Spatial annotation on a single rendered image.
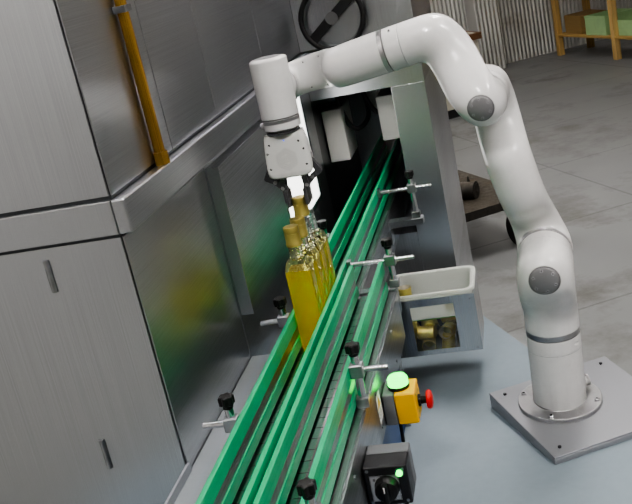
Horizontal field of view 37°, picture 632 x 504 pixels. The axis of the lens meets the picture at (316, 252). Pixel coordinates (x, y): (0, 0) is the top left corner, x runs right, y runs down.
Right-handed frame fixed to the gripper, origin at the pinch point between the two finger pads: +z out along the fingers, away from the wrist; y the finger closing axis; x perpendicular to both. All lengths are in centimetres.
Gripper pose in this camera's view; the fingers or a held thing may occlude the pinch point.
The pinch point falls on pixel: (298, 196)
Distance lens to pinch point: 216.0
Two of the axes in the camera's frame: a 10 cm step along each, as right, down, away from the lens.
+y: 9.6, -1.4, -2.2
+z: 2.1, 9.3, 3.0
